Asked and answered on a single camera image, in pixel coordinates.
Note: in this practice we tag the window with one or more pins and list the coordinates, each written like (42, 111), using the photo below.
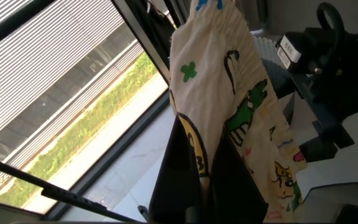
(57, 77)

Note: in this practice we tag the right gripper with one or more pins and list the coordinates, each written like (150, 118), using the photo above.
(328, 140)

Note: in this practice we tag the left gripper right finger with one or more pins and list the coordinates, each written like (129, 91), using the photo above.
(235, 193)

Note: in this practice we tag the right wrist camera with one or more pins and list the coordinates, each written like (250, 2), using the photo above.
(309, 49)

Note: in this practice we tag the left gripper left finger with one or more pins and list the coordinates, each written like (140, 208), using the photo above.
(176, 186)

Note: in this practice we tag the cream printed garment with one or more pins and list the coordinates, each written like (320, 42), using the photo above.
(210, 93)

